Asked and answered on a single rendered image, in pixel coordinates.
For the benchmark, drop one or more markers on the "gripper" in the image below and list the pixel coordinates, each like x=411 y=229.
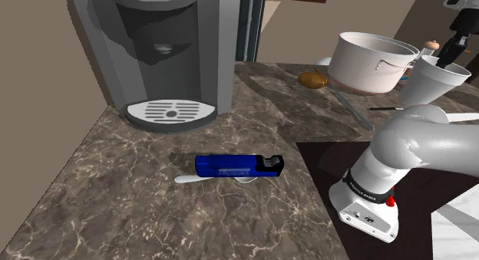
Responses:
x=466 y=23

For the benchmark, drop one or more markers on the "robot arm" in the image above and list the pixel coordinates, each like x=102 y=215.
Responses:
x=411 y=141

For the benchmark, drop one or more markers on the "wooden-topped pepper mill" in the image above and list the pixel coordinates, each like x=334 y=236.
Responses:
x=431 y=46

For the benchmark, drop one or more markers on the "white cup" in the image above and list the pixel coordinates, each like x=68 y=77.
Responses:
x=426 y=83

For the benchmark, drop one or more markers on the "white cooking pot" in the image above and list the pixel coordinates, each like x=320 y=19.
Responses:
x=359 y=68

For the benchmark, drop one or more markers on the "thin black pen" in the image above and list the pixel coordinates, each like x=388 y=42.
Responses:
x=385 y=109

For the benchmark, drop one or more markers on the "long silver knife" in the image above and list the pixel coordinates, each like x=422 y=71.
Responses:
x=353 y=111

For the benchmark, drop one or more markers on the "brown potato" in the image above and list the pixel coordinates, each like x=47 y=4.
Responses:
x=313 y=80

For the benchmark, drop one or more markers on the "grey coffee machine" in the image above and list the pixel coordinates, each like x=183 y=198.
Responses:
x=209 y=53

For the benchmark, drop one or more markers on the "blue lighter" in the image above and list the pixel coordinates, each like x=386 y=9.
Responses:
x=228 y=165

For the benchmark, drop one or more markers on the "white spoon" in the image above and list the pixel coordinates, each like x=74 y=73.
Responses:
x=187 y=179

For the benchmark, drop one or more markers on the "dark door frame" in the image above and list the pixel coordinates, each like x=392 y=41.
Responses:
x=250 y=23

